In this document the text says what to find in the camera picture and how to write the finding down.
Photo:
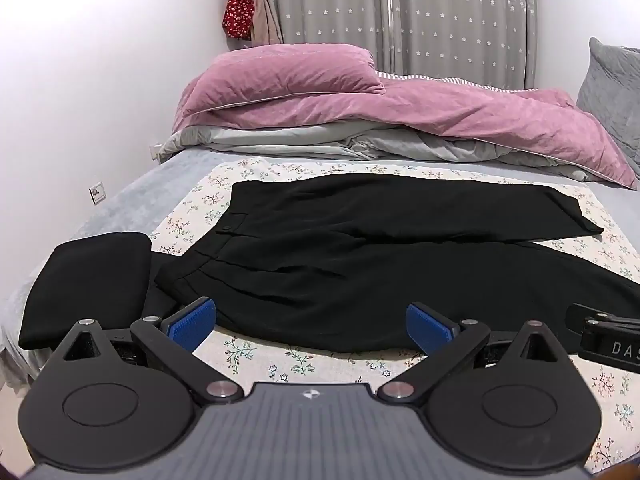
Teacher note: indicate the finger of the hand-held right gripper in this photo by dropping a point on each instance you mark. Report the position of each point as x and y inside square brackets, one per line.
[587, 315]

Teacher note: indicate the pink duvet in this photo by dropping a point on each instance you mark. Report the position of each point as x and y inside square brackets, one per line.
[425, 115]

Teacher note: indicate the white wall plug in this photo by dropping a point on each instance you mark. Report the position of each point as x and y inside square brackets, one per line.
[156, 152]

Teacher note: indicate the beige hanging cloth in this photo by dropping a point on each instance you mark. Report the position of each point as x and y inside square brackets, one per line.
[266, 22]

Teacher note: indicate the floral white sheet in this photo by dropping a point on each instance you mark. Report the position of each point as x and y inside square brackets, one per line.
[280, 362]

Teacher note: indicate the grey blanket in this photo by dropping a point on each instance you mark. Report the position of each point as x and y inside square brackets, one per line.
[280, 140]

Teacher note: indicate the grey pillow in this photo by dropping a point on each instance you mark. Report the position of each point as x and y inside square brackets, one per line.
[612, 85]

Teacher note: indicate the red floral bag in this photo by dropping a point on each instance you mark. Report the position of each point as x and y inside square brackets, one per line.
[239, 10]

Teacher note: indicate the bed with grey sheet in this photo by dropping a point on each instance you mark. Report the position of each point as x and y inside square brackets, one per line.
[75, 225]

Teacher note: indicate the folded black garment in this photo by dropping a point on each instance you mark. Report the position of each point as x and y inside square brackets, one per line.
[85, 285]

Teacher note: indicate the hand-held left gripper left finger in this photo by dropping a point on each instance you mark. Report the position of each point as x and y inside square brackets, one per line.
[192, 325]

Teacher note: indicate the grey star-print curtain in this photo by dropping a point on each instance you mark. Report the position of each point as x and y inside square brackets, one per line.
[440, 15]

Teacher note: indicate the black pants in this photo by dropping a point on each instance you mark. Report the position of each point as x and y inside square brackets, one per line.
[350, 260]

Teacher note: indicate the white wall socket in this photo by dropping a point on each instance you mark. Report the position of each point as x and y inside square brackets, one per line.
[97, 192]

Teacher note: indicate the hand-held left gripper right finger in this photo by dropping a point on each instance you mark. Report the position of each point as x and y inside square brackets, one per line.
[430, 327]

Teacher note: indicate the pink pillow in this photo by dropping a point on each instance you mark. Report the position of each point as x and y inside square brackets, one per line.
[280, 72]

